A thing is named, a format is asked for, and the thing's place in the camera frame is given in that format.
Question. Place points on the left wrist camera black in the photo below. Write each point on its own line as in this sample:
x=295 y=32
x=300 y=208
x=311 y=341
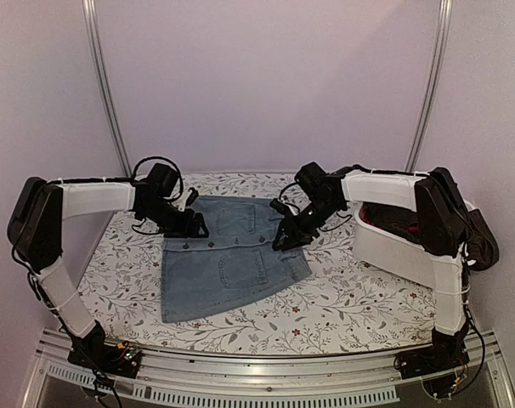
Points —
x=162 y=180

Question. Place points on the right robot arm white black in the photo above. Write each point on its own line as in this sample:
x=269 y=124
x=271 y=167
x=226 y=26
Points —
x=433 y=197

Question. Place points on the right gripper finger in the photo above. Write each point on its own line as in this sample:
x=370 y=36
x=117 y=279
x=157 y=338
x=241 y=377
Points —
x=294 y=240
x=284 y=226

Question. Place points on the white plastic laundry basket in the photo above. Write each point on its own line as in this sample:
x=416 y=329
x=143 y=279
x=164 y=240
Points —
x=395 y=254

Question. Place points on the black striped garment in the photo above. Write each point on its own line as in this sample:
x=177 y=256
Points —
x=482 y=247

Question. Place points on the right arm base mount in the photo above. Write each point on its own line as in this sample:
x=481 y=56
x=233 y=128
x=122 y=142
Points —
x=446 y=352

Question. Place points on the light blue denim skirt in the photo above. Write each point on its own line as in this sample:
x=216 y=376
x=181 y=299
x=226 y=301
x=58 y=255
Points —
x=231 y=268

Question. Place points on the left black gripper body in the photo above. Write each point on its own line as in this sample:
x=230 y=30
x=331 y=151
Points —
x=166 y=219

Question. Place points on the aluminium front rail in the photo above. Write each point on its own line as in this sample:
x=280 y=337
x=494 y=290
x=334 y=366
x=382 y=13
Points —
x=183 y=378

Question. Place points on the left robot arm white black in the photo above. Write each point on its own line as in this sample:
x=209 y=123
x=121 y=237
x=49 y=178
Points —
x=47 y=212

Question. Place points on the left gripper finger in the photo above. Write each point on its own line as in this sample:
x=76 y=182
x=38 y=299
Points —
x=198 y=227
x=177 y=234

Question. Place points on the red garment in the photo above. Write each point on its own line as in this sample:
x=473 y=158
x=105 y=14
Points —
x=395 y=220

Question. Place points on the left aluminium frame post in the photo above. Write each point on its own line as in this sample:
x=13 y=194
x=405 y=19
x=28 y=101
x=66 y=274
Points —
x=99 y=64

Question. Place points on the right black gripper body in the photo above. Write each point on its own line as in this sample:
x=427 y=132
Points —
x=315 y=218

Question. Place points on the aluminium frame post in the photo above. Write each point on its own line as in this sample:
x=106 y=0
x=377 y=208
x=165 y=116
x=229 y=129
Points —
x=99 y=64
x=433 y=78

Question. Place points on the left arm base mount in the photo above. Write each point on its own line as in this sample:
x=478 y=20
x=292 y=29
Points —
x=92 y=352

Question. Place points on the right aluminium frame post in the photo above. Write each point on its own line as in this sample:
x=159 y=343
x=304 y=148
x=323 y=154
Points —
x=433 y=78

